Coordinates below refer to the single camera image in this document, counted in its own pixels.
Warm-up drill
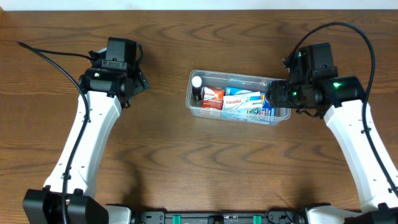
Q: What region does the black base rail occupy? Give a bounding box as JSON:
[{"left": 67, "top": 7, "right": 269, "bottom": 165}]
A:
[{"left": 105, "top": 203, "right": 363, "bottom": 224}]

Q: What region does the black bottle white cap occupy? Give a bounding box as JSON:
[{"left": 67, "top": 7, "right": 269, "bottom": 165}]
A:
[{"left": 192, "top": 76, "right": 204, "bottom": 101}]

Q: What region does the red snack packet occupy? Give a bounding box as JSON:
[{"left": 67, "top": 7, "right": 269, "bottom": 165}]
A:
[{"left": 201, "top": 87, "right": 224, "bottom": 110}]

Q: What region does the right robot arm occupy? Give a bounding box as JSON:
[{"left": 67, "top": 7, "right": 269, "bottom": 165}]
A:
[{"left": 266, "top": 76, "right": 397, "bottom": 223}]

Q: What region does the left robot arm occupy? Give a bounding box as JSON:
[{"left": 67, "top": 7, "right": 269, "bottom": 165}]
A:
[{"left": 23, "top": 67, "right": 149, "bottom": 223}]

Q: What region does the blue Kool Fever box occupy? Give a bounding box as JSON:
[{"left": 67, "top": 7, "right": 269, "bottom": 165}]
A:
[{"left": 225, "top": 86, "right": 275, "bottom": 119}]

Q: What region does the clear plastic container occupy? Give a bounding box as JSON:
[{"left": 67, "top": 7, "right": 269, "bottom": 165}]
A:
[{"left": 185, "top": 70, "right": 291, "bottom": 126}]

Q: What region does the white green medicine box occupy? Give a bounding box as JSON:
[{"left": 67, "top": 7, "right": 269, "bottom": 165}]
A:
[{"left": 223, "top": 91, "right": 262, "bottom": 111}]

